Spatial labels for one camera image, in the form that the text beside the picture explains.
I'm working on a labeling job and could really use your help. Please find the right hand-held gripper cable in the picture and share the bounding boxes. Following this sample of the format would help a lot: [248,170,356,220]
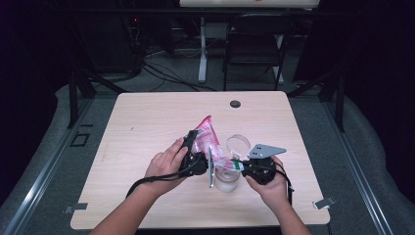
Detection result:
[275,163,295,207]

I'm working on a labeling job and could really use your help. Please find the hand-held gripper cable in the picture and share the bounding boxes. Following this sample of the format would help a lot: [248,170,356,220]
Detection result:
[125,160,200,199]
[275,163,295,207]

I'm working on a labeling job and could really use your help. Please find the clear jar with hinged lid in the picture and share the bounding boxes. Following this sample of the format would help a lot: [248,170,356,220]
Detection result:
[213,134,252,193]

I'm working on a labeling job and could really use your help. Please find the white desk leg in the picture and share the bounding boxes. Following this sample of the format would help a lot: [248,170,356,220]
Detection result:
[198,17,208,83]

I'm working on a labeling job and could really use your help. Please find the black metal stand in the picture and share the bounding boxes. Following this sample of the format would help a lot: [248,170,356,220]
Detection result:
[67,65,128,129]
[287,70,346,133]

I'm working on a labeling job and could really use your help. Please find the grey tape piece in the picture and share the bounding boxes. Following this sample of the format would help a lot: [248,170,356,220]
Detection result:
[63,202,89,214]
[312,196,336,211]

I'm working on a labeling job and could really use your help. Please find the person's right hand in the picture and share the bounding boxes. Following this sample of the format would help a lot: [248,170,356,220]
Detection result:
[245,156,291,213]

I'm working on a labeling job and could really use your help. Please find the black floor cables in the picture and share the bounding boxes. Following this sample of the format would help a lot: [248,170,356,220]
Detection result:
[141,62,218,93]

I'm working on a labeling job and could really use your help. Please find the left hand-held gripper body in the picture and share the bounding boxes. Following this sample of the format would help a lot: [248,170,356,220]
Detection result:
[179,146,216,189]

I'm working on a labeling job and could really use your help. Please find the white desk top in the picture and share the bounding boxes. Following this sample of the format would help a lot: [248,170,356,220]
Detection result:
[179,0,322,9]

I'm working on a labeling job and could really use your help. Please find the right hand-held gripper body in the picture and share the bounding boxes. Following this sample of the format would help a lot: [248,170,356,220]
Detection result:
[242,143,288,186]

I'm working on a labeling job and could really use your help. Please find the person's left hand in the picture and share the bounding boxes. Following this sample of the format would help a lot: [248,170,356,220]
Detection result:
[145,136,190,197]

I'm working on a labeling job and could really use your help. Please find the pink white seasoning packet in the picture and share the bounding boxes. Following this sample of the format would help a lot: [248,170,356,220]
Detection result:
[192,115,245,171]

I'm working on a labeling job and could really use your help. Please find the aluminium floor rail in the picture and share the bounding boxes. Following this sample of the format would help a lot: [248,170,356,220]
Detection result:
[321,97,394,235]
[3,97,96,235]

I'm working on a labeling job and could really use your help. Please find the left hand-held gripper cable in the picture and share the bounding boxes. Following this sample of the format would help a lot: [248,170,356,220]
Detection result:
[125,160,200,199]

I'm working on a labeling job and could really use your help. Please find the dark equipment with red light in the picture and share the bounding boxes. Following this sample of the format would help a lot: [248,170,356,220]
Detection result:
[121,13,145,76]

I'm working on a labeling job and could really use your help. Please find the black folding chair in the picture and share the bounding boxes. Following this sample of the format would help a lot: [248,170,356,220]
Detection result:
[222,13,297,92]

